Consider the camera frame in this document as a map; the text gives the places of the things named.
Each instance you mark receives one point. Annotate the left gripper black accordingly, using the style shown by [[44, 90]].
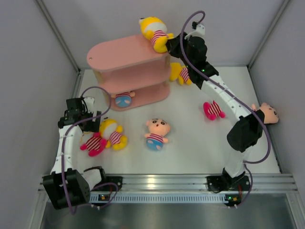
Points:
[[93, 126]]

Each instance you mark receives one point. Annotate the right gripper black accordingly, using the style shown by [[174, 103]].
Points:
[[172, 45]]

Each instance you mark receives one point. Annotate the yellow frog plush toy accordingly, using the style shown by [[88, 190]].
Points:
[[155, 30]]

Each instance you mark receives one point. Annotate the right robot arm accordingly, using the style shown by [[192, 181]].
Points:
[[247, 124]]

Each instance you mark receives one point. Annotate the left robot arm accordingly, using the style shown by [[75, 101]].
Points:
[[68, 185]]

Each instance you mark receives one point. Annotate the pink three-tier shelf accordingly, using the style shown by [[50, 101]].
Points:
[[131, 64]]

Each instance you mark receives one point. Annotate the boy doll plush in shelf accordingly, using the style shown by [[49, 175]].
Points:
[[124, 99]]

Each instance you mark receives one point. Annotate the white pink bear plush left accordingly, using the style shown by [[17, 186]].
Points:
[[94, 145]]

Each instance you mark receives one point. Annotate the white pink bear plush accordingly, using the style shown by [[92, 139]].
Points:
[[94, 145], [213, 110]]

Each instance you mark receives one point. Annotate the white pink bear plush right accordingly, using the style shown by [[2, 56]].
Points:
[[213, 110]]

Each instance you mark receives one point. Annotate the boy doll plush centre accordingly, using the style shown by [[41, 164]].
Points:
[[157, 131]]

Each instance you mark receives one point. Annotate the boy doll plush right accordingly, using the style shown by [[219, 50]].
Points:
[[267, 114]]

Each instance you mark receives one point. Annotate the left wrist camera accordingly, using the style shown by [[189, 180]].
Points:
[[88, 103]]

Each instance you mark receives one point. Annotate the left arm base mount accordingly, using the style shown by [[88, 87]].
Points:
[[107, 184]]

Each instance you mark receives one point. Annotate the aluminium front rail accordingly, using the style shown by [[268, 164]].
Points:
[[199, 183]]

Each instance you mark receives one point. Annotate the white slotted cable duct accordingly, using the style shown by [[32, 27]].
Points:
[[170, 198]]

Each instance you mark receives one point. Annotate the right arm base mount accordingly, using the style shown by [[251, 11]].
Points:
[[217, 184]]

